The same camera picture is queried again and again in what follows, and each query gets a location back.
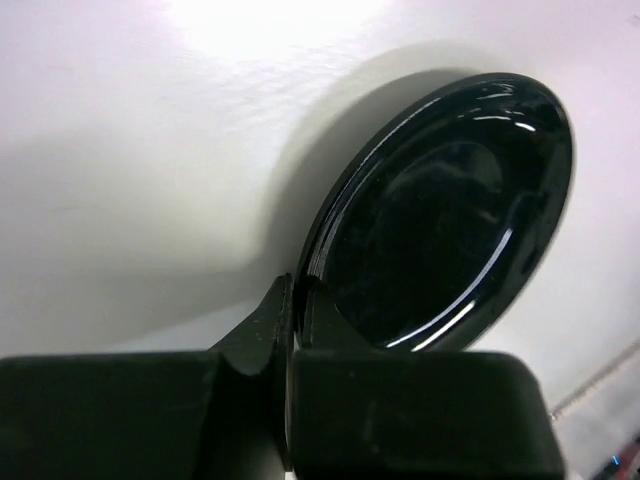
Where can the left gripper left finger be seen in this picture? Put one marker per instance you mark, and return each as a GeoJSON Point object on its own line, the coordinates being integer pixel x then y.
{"type": "Point", "coordinates": [219, 413]}

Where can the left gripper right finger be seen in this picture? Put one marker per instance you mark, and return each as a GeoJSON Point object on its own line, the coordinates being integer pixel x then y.
{"type": "Point", "coordinates": [363, 413]}

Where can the black plate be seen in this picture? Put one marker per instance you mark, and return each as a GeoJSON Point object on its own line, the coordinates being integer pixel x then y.
{"type": "Point", "coordinates": [439, 222]}

